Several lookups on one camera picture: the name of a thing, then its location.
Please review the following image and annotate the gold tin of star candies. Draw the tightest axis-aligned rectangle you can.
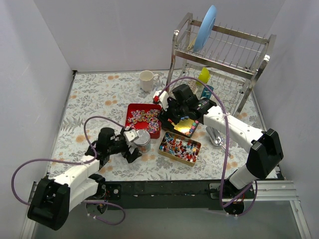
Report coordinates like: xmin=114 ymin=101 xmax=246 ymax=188
xmin=162 ymin=117 xmax=199 ymax=138

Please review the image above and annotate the clear glass jar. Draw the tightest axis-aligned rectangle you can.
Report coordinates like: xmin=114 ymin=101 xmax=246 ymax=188
xmin=136 ymin=140 xmax=151 ymax=154

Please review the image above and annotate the red tin of swirl lollipops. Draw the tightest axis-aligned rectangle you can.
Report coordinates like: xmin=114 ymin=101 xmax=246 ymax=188
xmin=125 ymin=103 xmax=161 ymax=139

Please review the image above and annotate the silver metal scoop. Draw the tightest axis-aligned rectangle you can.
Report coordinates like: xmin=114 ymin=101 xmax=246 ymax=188
xmin=206 ymin=126 xmax=226 ymax=150

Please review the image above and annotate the gold tin of ball lollipops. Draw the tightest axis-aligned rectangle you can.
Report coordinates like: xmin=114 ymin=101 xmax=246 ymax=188
xmin=158 ymin=131 xmax=201 ymax=167

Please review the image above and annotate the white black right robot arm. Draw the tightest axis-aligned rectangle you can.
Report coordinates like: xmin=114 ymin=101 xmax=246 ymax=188
xmin=153 ymin=84 xmax=284 ymax=198

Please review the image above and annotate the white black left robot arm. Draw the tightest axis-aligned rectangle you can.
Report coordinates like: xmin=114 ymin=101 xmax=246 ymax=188
xmin=27 ymin=127 xmax=142 ymax=231

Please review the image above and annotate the teal and white container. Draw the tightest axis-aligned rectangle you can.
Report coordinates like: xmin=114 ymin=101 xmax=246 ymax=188
xmin=200 ymin=85 xmax=214 ymax=99

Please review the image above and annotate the yellow green bowl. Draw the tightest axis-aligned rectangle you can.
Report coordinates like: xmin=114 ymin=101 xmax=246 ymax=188
xmin=198 ymin=67 xmax=210 ymax=84

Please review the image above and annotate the white ceramic mug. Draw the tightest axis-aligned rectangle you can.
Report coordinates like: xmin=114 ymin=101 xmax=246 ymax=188
xmin=139 ymin=70 xmax=160 ymax=92

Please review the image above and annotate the stainless steel dish rack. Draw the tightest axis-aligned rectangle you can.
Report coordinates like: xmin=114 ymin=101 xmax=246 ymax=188
xmin=167 ymin=12 xmax=276 ymax=116

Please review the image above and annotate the light blue plate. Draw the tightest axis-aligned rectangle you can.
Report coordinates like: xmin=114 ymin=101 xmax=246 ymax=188
xmin=193 ymin=5 xmax=217 ymax=53

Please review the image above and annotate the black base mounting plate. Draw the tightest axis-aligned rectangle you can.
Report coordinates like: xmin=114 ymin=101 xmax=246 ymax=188
xmin=88 ymin=180 xmax=222 ymax=210

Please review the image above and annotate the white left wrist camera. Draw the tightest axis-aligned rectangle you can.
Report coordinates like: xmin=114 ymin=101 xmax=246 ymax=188
xmin=123 ymin=126 xmax=140 ymax=147

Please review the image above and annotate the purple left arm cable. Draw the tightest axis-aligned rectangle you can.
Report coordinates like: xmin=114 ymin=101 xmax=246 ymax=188
xmin=10 ymin=116 xmax=126 ymax=226

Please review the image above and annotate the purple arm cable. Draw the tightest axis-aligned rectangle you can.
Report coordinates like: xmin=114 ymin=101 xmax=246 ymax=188
xmin=10 ymin=116 xmax=126 ymax=226
xmin=157 ymin=76 xmax=258 ymax=217

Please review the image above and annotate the aluminium table edge rail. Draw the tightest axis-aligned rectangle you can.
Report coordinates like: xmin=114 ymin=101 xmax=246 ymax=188
xmin=21 ymin=180 xmax=312 ymax=239

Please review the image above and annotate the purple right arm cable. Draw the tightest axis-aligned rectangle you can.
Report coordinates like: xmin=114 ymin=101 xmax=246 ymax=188
xmin=157 ymin=76 xmax=258 ymax=217

